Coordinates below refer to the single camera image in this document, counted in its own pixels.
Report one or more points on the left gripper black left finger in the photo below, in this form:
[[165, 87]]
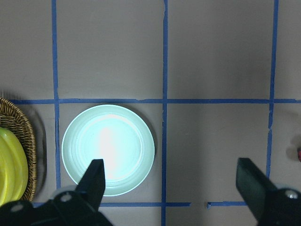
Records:
[[92, 185]]

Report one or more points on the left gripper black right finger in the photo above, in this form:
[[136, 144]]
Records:
[[253, 186]]

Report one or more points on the pale green round plate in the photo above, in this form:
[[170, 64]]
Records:
[[119, 137]]

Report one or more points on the yellow banana bunch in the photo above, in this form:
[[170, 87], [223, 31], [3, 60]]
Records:
[[13, 167]]

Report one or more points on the brown wicker basket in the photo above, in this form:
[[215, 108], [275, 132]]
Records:
[[13, 118]]

